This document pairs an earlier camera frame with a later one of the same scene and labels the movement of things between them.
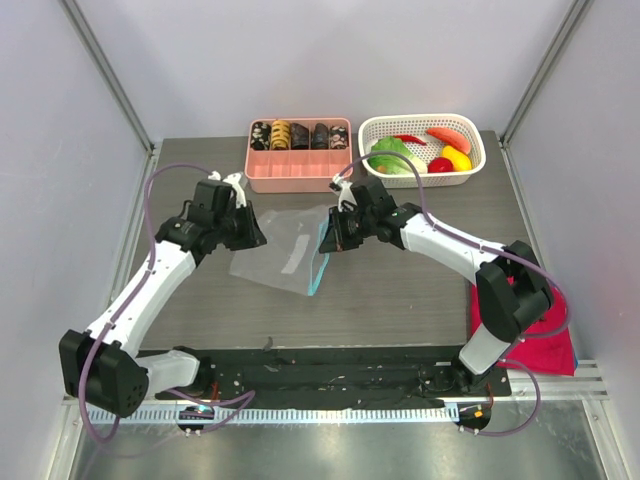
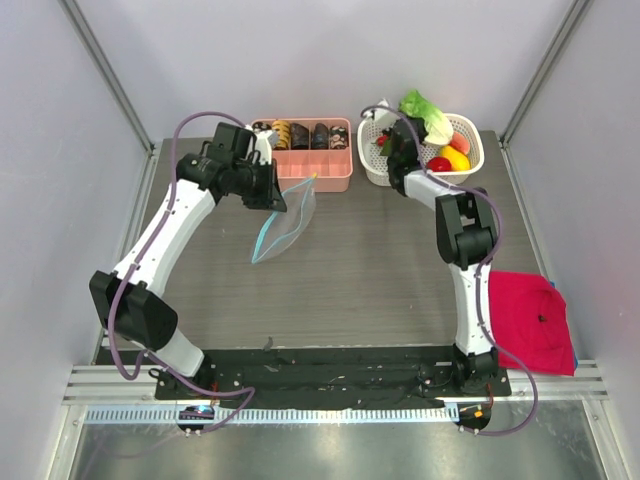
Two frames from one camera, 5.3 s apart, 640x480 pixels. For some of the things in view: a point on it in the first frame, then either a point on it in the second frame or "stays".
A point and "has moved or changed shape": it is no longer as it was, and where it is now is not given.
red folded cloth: (546, 347) stays
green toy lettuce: (388, 163) → (439, 129)
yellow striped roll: (281, 132) stays
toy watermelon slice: (450, 137) stays
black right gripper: (338, 231) → (405, 138)
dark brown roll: (299, 136) stays
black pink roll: (338, 137) stays
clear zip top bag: (290, 259) has moved or changed shape
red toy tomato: (440, 165) stays
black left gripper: (253, 236) → (270, 198)
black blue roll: (320, 137) stays
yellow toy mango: (460, 160) stays
